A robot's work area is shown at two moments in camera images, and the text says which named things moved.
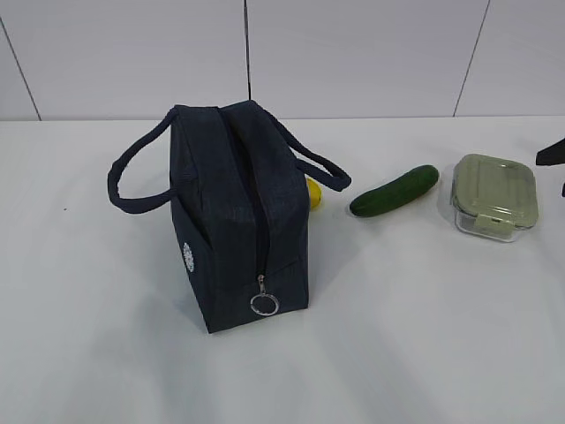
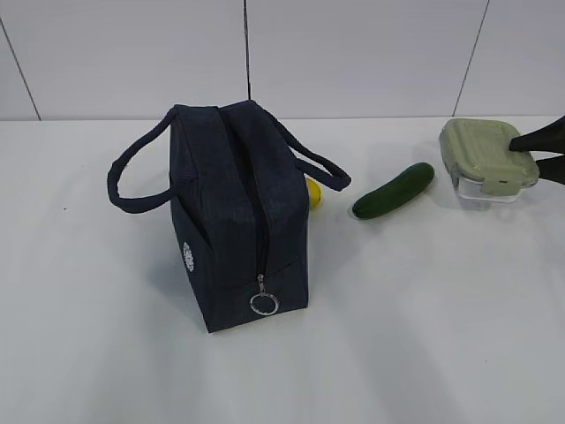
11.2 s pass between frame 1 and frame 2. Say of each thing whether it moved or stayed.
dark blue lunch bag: stayed
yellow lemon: stayed
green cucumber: stayed
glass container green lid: moved
